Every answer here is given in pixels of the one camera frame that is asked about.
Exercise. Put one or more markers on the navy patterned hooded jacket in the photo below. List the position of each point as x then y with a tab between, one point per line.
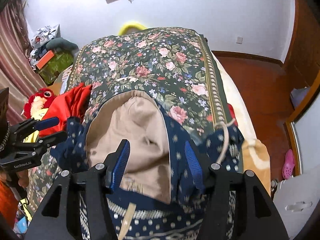
157	198

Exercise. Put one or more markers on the white sliding wardrobe door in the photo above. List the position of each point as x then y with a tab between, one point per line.
303	130

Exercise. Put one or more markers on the orange box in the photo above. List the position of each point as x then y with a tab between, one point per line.
45	59

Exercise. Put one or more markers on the striped pink curtain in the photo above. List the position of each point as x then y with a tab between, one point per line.
16	71

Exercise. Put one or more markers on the white suitcase with stickers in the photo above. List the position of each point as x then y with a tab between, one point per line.
296	200

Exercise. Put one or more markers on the yellow garment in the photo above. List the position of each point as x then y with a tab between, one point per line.
37	115

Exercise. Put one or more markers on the grey bag on floor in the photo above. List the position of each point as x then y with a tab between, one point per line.
297	95

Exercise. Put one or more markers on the pile of clutter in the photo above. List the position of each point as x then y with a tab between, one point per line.
42	36

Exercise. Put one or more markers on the floral green bedspread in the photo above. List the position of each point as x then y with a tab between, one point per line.
173	65

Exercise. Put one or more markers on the grey pillow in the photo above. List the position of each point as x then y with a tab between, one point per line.
61	43

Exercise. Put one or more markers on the brown wooden door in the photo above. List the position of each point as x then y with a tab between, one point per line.
302	61

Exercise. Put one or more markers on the pink croc slipper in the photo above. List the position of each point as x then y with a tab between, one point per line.
289	165

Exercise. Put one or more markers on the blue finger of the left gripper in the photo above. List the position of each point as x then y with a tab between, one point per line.
54	139
47	123

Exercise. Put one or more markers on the white wall socket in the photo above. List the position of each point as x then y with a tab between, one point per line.
239	40

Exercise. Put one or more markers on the red plush toy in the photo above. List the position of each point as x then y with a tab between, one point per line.
38	101

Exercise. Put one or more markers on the green storage box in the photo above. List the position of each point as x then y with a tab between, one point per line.
61	61

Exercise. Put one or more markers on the red folded garment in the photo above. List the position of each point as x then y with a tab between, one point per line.
72	103

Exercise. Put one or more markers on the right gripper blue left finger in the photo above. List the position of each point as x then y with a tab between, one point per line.
115	166

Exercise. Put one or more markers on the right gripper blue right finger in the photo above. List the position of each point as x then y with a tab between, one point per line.
198	164

